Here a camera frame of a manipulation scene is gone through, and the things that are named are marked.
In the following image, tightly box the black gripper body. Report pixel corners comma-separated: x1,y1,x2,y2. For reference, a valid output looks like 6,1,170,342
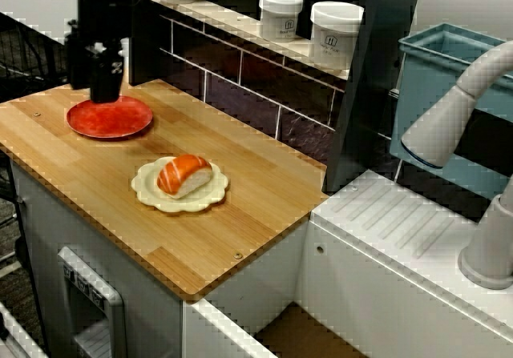
77,0,132,50

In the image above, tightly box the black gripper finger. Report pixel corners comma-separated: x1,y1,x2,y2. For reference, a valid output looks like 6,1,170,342
90,47,124,103
66,33,92,91

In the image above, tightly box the red round plate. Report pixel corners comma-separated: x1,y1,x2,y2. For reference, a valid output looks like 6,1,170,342
66,95,155,141

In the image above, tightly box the cream scalloped plate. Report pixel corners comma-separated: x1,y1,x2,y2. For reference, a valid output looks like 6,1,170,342
131,155,232,214

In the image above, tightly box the salmon nigiri sushi toy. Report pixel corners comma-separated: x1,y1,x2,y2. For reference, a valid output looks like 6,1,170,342
156,153,213,199

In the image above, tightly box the cream shelf ledge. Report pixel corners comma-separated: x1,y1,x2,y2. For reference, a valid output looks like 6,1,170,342
133,0,353,81

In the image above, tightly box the dark tile backsplash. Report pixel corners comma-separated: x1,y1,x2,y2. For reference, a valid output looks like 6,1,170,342
159,13,349,171

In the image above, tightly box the white toy kitchen cabinet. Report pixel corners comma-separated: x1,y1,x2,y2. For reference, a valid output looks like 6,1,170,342
7,159,185,358

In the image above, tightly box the dark shelf side panel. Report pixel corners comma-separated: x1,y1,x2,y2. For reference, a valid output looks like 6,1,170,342
322,0,425,195

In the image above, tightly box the teal plastic bin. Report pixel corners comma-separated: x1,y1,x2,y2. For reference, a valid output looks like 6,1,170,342
389,22,513,201

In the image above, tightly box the white toy sink unit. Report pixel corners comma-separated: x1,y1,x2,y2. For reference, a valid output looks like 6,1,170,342
182,168,513,358

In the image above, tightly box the grey toy faucet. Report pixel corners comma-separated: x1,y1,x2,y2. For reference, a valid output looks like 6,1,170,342
400,40,513,291

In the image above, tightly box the aluminium frame rail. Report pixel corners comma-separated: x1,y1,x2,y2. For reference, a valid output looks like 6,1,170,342
0,300,45,358

